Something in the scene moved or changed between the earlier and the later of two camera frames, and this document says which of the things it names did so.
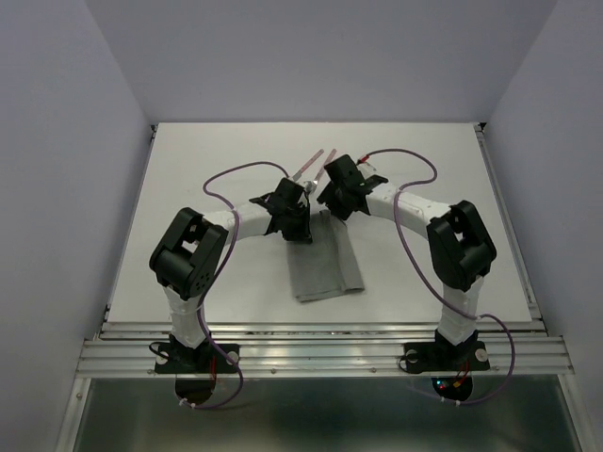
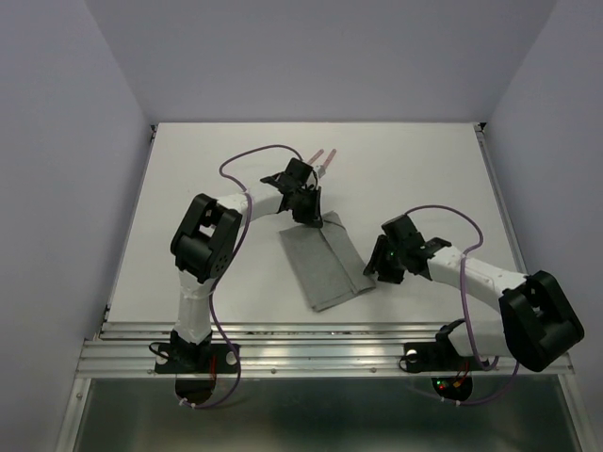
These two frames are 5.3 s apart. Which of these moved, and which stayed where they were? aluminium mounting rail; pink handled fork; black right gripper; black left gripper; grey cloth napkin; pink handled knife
Moved: black right gripper; grey cloth napkin; black left gripper
Stayed: pink handled knife; pink handled fork; aluminium mounting rail
